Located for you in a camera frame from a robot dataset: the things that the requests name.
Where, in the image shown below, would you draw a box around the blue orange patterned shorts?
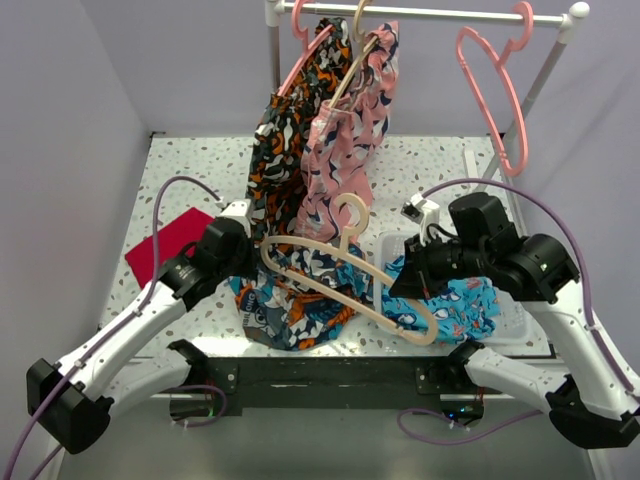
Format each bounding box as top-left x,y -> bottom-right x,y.
229,245 -> 373,351

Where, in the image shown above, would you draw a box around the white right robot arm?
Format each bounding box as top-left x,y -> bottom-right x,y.
389,192 -> 639,449

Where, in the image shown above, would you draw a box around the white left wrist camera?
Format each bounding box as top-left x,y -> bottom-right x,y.
219,199 -> 252,237

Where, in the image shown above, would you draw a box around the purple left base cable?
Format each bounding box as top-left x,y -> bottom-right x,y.
169,384 -> 229,429

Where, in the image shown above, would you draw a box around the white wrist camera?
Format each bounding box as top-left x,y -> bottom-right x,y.
401,192 -> 440,245
219,199 -> 252,237

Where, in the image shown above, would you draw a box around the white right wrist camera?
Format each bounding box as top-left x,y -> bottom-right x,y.
401,192 -> 440,245

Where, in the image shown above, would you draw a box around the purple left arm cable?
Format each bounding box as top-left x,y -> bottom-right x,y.
0,175 -> 222,480

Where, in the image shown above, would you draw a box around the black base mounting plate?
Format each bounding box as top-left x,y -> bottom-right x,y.
179,356 -> 480,416

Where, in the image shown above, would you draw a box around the white clothes rack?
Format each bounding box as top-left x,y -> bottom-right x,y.
264,1 -> 590,179

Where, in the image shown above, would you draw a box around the wooden hanger with shorts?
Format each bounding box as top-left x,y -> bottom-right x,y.
328,0 -> 379,109

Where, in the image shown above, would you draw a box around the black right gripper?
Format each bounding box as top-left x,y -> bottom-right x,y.
390,228 -> 489,298

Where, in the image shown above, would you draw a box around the red folded cloth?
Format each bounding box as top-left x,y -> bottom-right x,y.
124,208 -> 213,288

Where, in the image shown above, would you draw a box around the empty pink hanger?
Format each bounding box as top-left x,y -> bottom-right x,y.
455,1 -> 534,177

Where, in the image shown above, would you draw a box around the pink hanger left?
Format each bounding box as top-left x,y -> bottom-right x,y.
277,0 -> 332,96

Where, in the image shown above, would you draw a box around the white plastic basket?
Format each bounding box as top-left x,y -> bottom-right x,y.
373,231 -> 533,346

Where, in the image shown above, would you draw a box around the pink patterned shorts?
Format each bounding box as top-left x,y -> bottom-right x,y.
294,21 -> 400,242

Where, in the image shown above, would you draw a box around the black orange camouflage shorts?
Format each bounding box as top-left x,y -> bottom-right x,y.
246,17 -> 353,244

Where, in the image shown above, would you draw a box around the light blue shark shorts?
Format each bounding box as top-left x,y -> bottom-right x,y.
381,277 -> 500,344

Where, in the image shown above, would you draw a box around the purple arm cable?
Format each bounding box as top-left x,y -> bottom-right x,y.
412,178 -> 640,396
0,175 -> 222,480

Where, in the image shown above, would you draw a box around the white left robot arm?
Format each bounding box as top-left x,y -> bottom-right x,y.
26,216 -> 254,454

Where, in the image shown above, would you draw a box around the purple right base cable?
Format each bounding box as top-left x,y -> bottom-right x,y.
397,407 -> 544,445

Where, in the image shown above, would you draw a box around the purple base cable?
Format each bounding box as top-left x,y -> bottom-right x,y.
169,384 -> 229,429
397,407 -> 544,445

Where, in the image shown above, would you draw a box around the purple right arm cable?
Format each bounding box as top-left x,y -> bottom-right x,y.
412,178 -> 640,396

